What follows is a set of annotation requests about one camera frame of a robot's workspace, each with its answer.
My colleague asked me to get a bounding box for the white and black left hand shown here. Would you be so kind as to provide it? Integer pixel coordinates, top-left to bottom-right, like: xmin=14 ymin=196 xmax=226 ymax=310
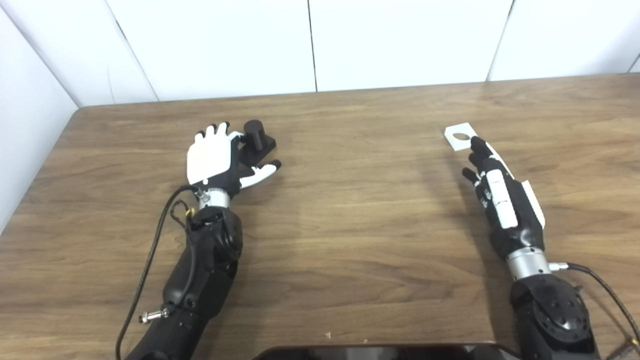
xmin=186 ymin=121 xmax=282 ymax=197

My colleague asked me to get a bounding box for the white and black right hand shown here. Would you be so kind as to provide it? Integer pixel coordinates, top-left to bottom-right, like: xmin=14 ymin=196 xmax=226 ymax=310
xmin=461 ymin=136 xmax=547 ymax=260

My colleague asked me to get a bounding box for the black peg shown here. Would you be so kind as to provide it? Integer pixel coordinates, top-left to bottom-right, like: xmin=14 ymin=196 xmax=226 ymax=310
xmin=235 ymin=120 xmax=277 ymax=168

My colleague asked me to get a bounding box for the white square piece with hole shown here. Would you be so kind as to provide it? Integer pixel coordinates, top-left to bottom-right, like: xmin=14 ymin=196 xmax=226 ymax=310
xmin=444 ymin=122 xmax=478 ymax=152

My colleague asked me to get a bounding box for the thin left wire, yellow tag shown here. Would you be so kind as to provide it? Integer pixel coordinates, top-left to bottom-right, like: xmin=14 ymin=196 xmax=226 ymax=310
xmin=170 ymin=199 xmax=197 ymax=236

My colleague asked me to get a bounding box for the thin wire, yellow tag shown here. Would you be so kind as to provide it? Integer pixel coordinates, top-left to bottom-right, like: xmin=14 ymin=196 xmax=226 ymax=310
xmin=170 ymin=199 xmax=197 ymax=236
xmin=605 ymin=339 xmax=640 ymax=360

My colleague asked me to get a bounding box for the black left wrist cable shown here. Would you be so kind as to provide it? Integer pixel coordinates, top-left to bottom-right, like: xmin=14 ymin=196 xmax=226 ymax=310
xmin=116 ymin=185 xmax=201 ymax=360

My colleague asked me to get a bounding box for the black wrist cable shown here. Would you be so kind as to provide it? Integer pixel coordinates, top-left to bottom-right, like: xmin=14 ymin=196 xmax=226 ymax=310
xmin=116 ymin=185 xmax=201 ymax=360
xmin=549 ymin=262 xmax=640 ymax=346

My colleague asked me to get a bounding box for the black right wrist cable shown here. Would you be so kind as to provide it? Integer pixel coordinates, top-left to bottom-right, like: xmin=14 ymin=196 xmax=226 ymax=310
xmin=549 ymin=262 xmax=640 ymax=346

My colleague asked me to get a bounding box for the thin right wire, yellow tag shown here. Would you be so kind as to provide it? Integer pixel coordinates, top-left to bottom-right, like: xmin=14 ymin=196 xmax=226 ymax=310
xmin=605 ymin=339 xmax=640 ymax=360

